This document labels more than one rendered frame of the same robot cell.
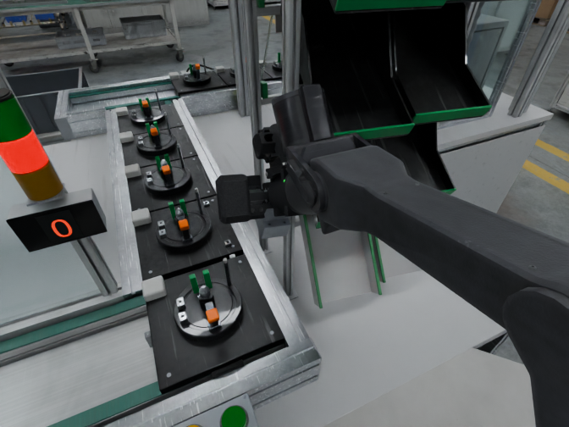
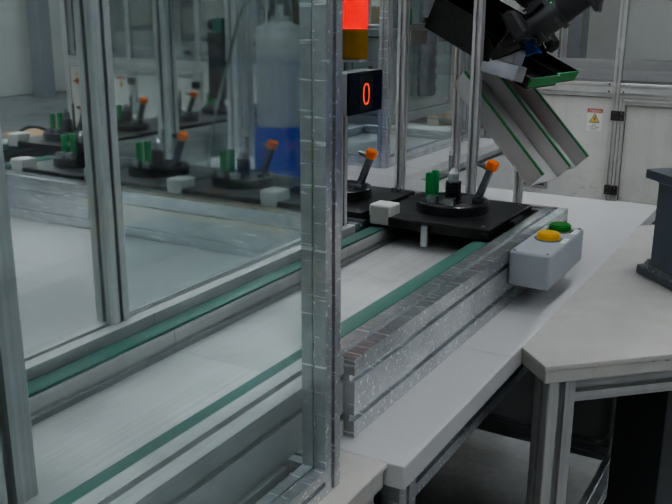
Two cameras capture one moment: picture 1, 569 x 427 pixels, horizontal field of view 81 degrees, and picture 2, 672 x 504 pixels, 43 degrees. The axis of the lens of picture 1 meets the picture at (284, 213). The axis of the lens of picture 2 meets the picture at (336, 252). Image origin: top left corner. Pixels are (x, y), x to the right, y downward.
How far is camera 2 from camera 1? 154 cm
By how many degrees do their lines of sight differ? 40
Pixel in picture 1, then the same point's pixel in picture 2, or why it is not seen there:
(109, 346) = (384, 259)
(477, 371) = not seen: hidden behind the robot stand
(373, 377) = (599, 246)
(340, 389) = (586, 254)
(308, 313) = not seen: hidden behind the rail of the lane
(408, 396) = (632, 246)
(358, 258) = (534, 151)
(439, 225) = not seen: outside the picture
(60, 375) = (374, 275)
